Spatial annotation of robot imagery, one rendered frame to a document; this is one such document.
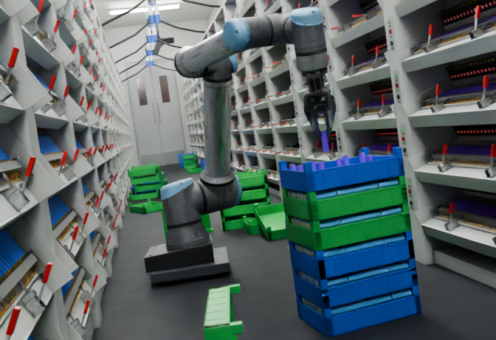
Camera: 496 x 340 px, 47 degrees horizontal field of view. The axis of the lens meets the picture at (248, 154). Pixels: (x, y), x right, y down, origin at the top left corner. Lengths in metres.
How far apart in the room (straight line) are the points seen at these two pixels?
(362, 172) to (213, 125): 0.88
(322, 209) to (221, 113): 0.86
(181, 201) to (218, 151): 0.26
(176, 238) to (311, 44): 1.13
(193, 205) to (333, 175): 0.98
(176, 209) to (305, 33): 1.08
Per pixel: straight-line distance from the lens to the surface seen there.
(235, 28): 1.63
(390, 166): 1.64
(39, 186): 1.24
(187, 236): 2.39
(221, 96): 2.25
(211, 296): 1.42
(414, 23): 2.19
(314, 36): 1.60
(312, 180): 1.52
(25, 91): 1.24
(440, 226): 2.10
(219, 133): 2.31
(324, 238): 1.55
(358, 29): 2.50
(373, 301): 1.67
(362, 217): 1.61
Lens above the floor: 0.60
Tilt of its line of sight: 3 degrees down
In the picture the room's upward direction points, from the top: 8 degrees counter-clockwise
